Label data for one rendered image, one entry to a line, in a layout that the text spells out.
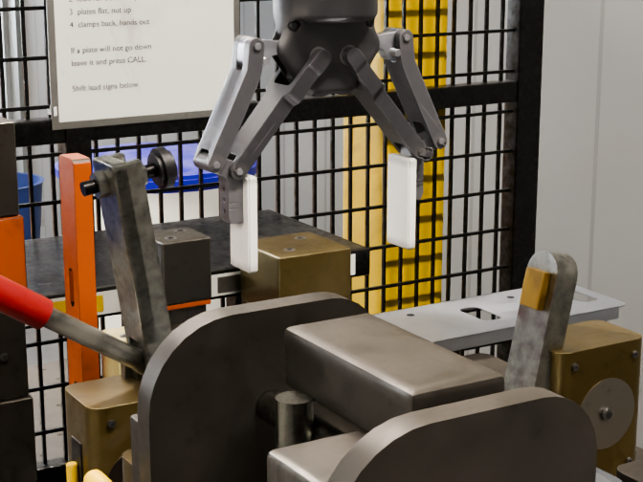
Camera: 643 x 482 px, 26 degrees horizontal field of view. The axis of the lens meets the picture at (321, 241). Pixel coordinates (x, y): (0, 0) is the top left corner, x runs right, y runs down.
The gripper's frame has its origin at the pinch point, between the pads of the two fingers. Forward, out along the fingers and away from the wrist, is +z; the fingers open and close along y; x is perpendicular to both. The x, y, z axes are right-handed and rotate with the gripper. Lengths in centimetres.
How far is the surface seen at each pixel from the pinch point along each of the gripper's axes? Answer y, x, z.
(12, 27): -123, -440, 24
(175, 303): 0.1, -26.8, 11.6
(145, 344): 15.4, 1.8, 5.0
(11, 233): 14.7, -28.4, 3.5
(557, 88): -159, -162, 18
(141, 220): 15.5, 1.8, -3.8
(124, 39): -7, -54, -10
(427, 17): -49, -58, -10
